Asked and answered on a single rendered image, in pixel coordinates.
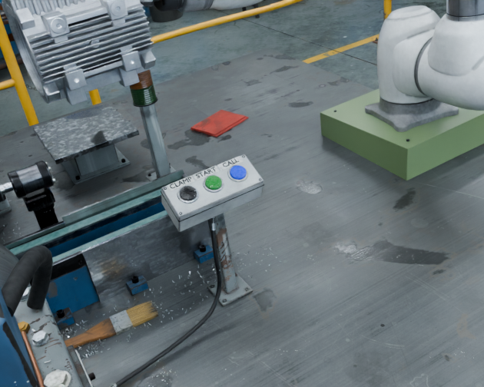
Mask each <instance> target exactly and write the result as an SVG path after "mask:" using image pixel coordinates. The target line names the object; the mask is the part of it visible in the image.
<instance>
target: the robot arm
mask: <svg viewBox="0 0 484 387"><path fill-rule="evenodd" d="M261 1H263V0H140V3H141V4H142V5H143V6H149V7H151V6H153V5H154V6H155V8H156V9H157V10H158V11H160V12H166V11H172V10H178V11H179V12H192V11H197V10H205V9H209V8H213V9H217V10H226V9H234V8H243V7H247V6H250V5H254V4H257V3H258V2H261ZM377 74H378V82H379V88H380V102H378V103H375V104H369V105H367V106H366V107H365V113H367V114H371V115H373V116H375V117H377V118H379V119H380V120H381V121H384V122H385V123H387V124H389V125H390V126H392V127H394V129H395V130H396V131H398V132H405V131H408V130H409V129H411V128H413V127H417V126H420V125H422V124H426V123H429V122H431V121H435V120H438V119H440V118H444V117H448V116H453V115H457V114H458V113H459V109H458V108H464V109H468V110H474V111H484V0H446V14H445V15H444V16H443V17H442V18H441V19H440V17H439V16H438V15H437V14H436V13H435V12H434V11H433V10H432V9H429V8H427V7H426V6H423V5H417V6H410V7H405V8H400V9H397V10H395V11H393V12H391V13H390V14H389V16H388V17H387V19H385V21H384V23H383V26H382V28H381V30H380V35H379V38H378V43H377Z"/></svg>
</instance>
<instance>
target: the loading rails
mask: <svg viewBox="0 0 484 387"><path fill-rule="evenodd" d="M185 177H188V175H186V174H185V173H184V172H183V170H182V169H180V170H177V171H175V172H173V173H170V174H167V175H164V176H163V177H159V178H157V179H155V180H152V181H149V182H147V183H145V184H142V185H140V186H137V187H134V188H132V189H130V190H126V191H124V192H122V193H119V194H116V195H114V196H112V197H109V198H107V199H104V200H101V201H99V202H97V203H93V204H92V205H89V206H86V207H83V208H81V209H79V210H76V211H74V212H71V213H68V214H66V215H64V216H62V219H63V221H61V222H58V223H55V224H53V225H51V226H49V227H46V228H43V229H41V230H38V231H35V232H34V233H30V234H28V235H26V236H23V237H20V238H18V239H16V240H13V241H11V242H8V243H5V244H3V246H5V247H6V248H8V249H9V250H10V251H11V252H12V253H13V254H14V255H15V256H16V257H17V258H18V260H20V259H21V258H22V256H23V255H24V254H25V253H26V252H27V251H28V250H30V249H31V248H33V247H34V246H46V247H47V248H48V249H49V250H50V251H51V254H52V259H53V267H52V273H51V280H50V283H49V287H48V292H47V295H46V300H47V302H48V305H49V307H50V309H51V312H52V314H53V316H54V318H55V322H56V323H57V326H58V328H59V330H61V329H63V328H65V327H67V326H70V325H72V324H74V323H75V318H74V317H73V315H72V313H74V312H76V311H78V310H80V309H82V308H85V307H86V306H89V305H91V304H92V303H96V302H97V301H99V300H100V302H101V303H102V302H104V301H105V300H108V299H110V298H112V297H114V296H116V295H119V294H121V293H123V292H125V291H127V290H128V291H129V293H130V294H131V295H132V296H133V295H135V294H137V293H140V292H142V291H144V290H146V289H148V288H149V286H148V282H147V281H148V280H152V279H153V278H155V277H157V276H160V275H161V274H164V273H166V272H168V271H170V270H173V269H175V268H177V267H179V266H181V265H183V264H185V263H188V262H190V261H192V260H194V259H196V260H197V261H198V262H199V263H204V262H206V261H208V260H210V259H212V258H214V254H213V247H212V239H211V233H210V229H209V225H208V221H207V220H205V221H204V222H202V223H199V224H197V225H195V226H192V227H190V228H188V229H186V230H183V231H181V232H179V231H178V230H177V228H176V226H175V225H174V223H173V221H172V220H171V218H170V217H169V215H168V213H167V211H166V210H165V209H164V206H163V205H162V202H161V188H162V187H165V186H167V185H168V184H172V183H174V182H176V181H179V180H181V179H184V178H185Z"/></svg>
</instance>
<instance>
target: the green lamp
mask: <svg viewBox="0 0 484 387"><path fill-rule="evenodd" d="M130 89H131V88H130ZM131 95H132V98H133V102H134V104H136V105H146V104H150V103H153V102H154V101H156V99H157V97H156V94H155V90H154V85H153V84H152V85H151V86H150V87H148V88H144V89H139V90H134V89H131Z"/></svg>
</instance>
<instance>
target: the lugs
mask: <svg viewBox="0 0 484 387"><path fill-rule="evenodd" d="M2 7H3V10H4V12H5V15H6V11H5V6H4V4H3V2H2ZM15 15H16V18H17V20H18V23H19V24H20V26H21V28H22V30H25V29H28V28H33V27H35V19H34V17H33V15H32V13H31V11H30V9H29V8H28V7H27V8H22V9H19V10H16V11H15ZM6 17H7V15H6ZM140 60H141V65H142V67H143V69H148V68H152V67H154V66H155V62H156V58H155V56H154V54H153V53H152V51H148V52H145V53H143V54H141V58H140ZM43 89H44V93H45V96H46V98H47V100H48V102H50V101H54V100H57V99H59V98H61V95H60V91H59V89H58V86H57V84H56V83H55V82H54V83H51V84H47V85H45V86H43Z"/></svg>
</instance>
